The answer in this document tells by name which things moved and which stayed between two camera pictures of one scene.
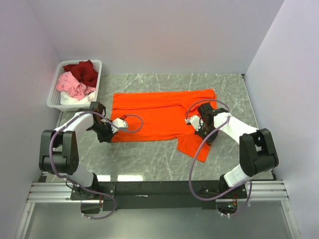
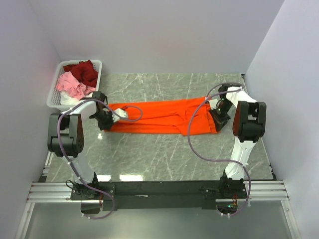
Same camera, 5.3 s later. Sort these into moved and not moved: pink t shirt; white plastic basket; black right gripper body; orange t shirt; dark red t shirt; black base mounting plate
Moved: orange t shirt; black right gripper body
Not moved: black base mounting plate; pink t shirt; dark red t shirt; white plastic basket
